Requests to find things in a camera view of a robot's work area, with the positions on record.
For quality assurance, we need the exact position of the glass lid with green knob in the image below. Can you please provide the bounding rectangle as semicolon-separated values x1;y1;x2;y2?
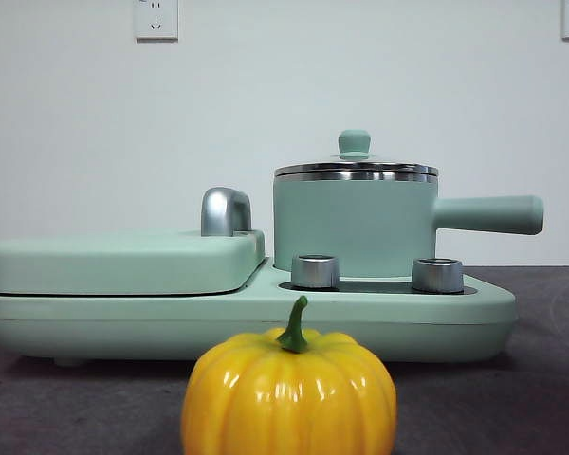
273;129;440;183

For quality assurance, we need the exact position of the yellow toy pumpkin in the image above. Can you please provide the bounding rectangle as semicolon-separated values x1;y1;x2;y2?
179;295;399;455

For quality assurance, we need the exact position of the silver control knob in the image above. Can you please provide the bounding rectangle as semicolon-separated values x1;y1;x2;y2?
411;258;466;294
290;254;341;290

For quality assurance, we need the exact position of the black control panel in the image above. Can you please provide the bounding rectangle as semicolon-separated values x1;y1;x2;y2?
278;280;478;296

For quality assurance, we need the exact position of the mint green breakfast machine base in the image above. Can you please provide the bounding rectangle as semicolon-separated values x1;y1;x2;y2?
0;258;519;369

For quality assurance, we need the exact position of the mint green griddle cover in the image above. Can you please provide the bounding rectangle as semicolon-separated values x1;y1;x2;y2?
0;228;267;297

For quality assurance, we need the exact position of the mint green handled pot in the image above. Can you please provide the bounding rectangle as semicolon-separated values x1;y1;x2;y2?
272;165;545;279

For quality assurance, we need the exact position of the silver griddle cover handle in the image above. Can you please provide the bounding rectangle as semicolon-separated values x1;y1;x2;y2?
200;187;254;237

